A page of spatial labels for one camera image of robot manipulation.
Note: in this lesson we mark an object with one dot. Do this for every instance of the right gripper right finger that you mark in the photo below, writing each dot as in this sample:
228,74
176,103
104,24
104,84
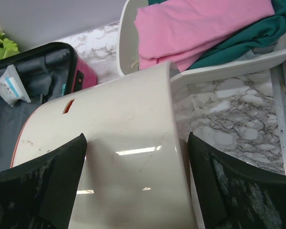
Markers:
234,194

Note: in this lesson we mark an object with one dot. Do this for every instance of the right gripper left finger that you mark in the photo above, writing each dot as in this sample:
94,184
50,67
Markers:
40,193

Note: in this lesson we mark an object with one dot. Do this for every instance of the white cylinder appliance orange lid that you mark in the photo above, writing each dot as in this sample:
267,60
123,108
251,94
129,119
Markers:
136,174

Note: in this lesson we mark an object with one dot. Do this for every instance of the white packet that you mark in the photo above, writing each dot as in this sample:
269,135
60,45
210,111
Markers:
12,88

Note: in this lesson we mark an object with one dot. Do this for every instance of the pink and teal kids suitcase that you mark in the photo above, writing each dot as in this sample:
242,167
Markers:
47,72

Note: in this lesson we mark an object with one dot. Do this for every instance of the dark teal garment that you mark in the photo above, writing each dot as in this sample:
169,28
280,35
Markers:
256,37

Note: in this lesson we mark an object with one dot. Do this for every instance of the purple cloth item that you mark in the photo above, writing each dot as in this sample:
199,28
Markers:
182,30

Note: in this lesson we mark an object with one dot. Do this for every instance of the green leafy lettuce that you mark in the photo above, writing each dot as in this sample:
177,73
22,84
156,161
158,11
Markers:
8,47

